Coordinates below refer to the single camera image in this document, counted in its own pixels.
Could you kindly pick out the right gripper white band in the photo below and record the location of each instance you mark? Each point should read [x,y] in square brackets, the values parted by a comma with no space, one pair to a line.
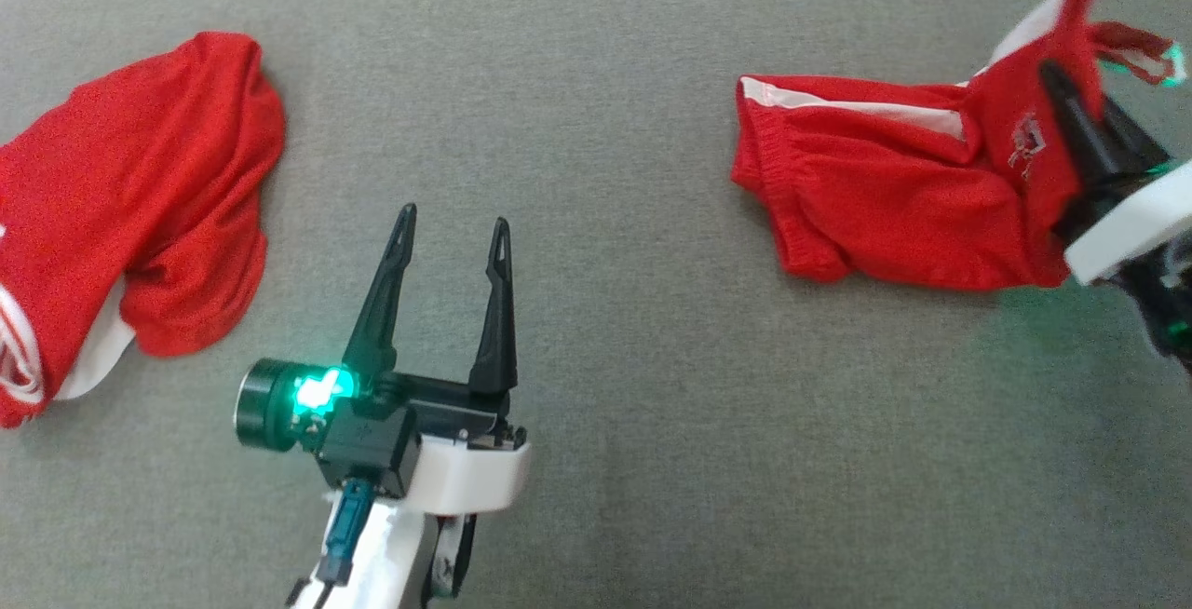
[1127,227]

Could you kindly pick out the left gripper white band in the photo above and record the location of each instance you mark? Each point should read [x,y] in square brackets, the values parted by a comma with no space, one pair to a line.
[475,479]

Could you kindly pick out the red shorts with white stripe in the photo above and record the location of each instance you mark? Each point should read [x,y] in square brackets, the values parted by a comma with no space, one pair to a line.
[885,190]

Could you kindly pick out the red jersey with white sleeves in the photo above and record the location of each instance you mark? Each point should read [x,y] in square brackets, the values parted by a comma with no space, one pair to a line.
[140,171]

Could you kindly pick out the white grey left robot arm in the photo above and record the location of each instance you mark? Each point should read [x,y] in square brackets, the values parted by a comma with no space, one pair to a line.
[382,562]

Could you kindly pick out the grey sofa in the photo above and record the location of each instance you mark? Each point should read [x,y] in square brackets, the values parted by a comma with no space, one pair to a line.
[596,125]

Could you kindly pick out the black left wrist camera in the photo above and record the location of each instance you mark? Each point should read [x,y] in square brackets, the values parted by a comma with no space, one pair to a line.
[363,441]

